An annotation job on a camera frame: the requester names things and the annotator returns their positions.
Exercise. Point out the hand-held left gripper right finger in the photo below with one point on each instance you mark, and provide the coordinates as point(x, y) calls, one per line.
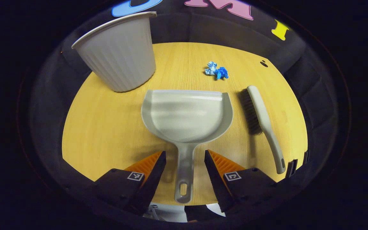
point(217, 182)

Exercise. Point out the small grey broom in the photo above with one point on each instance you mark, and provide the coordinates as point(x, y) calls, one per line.
point(262, 111)

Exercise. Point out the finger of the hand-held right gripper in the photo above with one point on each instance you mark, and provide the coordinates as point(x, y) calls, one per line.
point(291, 169)
point(306, 157)

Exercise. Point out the light blue paper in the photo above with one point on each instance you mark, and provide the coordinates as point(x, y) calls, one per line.
point(211, 68)

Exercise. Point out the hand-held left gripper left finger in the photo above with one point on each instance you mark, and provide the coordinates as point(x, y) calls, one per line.
point(152, 182)

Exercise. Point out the grey plastic dustpan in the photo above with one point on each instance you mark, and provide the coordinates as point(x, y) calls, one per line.
point(187, 118)

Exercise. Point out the grey ribbed garbage bin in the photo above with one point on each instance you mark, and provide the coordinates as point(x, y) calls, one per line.
point(120, 54)

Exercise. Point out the dark blue paper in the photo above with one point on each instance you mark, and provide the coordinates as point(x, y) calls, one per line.
point(222, 72)

